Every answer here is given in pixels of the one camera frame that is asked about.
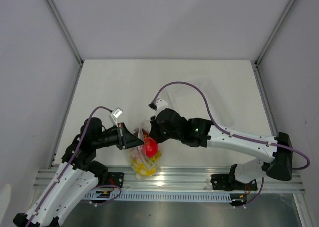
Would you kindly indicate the aluminium corner frame post right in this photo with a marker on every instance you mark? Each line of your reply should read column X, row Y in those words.
column 279, row 25

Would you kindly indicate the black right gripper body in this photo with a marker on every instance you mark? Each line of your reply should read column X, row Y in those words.
column 160, row 135

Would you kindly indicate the aluminium front rail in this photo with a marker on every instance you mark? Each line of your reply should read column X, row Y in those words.
column 175, row 179

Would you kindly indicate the red tomato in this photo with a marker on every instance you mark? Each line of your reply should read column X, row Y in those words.
column 149, row 148

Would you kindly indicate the yellow banana bunch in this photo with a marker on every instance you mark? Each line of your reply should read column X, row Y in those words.
column 142, row 169

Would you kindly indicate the white slotted cable duct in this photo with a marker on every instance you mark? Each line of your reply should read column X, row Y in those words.
column 206, row 197

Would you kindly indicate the white perforated plastic basket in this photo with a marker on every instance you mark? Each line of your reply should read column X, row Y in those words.
column 192, row 102

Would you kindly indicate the aluminium corner frame post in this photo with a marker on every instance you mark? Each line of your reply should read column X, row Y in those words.
column 63, row 30
column 279, row 25

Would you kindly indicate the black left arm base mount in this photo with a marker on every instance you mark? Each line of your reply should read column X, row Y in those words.
column 104, row 176

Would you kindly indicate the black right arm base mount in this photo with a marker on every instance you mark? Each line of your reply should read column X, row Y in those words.
column 227, row 182

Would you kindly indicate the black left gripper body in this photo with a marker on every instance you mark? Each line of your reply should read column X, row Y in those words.
column 108, row 138

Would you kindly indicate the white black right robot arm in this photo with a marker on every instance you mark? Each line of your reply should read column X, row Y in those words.
column 271, row 155

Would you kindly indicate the clear polka-dot zip bag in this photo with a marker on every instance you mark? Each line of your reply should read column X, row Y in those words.
column 144, row 159

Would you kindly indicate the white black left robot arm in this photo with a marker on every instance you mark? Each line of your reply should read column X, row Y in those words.
column 77, row 174

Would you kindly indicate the aluminium corner frame post left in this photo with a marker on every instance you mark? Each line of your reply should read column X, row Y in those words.
column 63, row 30

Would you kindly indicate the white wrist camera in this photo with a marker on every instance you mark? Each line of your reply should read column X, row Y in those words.
column 114, row 115
column 158, row 104

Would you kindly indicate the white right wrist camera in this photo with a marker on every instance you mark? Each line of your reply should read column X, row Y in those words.
column 158, row 104

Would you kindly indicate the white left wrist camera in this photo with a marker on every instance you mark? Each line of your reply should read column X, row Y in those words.
column 114, row 115

